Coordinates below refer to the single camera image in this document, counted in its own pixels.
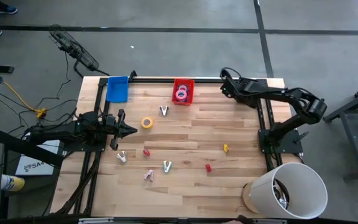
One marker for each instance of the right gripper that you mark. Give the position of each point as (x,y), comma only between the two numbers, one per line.
(233,88)

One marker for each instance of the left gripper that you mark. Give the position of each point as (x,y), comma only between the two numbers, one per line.
(117,129)

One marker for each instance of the yellow tape roll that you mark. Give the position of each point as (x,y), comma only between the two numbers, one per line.
(142,123)

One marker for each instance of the red mini stapler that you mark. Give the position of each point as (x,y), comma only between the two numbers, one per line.
(208,168)
(146,152)

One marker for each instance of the cream staple remover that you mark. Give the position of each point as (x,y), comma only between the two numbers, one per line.
(122,159)

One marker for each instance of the red plastic basket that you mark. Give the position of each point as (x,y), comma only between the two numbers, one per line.
(191,93)

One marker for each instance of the pink tape roll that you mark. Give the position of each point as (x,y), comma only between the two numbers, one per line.
(177,95)

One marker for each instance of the yellow mini stapler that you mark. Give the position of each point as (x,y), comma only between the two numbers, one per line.
(226,148)

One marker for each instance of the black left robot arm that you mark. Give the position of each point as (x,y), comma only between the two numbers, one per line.
(61,130)

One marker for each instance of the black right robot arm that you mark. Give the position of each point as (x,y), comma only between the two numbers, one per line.
(309,109)

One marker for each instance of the pink staple remover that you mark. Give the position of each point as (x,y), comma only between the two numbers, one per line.
(149,175)

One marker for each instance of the black plastic basket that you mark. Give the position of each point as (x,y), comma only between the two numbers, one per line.
(253,103)

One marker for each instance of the blue plastic basket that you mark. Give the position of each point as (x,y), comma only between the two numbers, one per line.
(117,90)

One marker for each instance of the white cardboard box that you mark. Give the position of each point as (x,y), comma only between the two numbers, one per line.
(36,168)

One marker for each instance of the black diagonal brace beam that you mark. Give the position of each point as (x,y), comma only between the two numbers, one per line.
(26,147)

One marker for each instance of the white lamp shade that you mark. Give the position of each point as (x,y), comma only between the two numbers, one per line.
(266,193)

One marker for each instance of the wooden lamp base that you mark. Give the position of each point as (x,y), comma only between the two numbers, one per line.
(245,199)

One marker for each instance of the yellow and white can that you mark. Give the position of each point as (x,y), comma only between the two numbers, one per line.
(12,183)

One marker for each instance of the black curved bracket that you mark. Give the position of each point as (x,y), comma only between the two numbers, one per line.
(133,74)
(228,75)

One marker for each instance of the black aluminium table frame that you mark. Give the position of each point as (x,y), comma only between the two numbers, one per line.
(154,80)

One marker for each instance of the silver rail bracket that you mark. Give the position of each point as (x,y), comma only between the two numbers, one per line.
(269,221)
(95,220)

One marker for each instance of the black horizontal rail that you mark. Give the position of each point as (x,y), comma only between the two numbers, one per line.
(166,221)

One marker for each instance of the black side desk frame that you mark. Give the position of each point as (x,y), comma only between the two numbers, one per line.
(353,130)

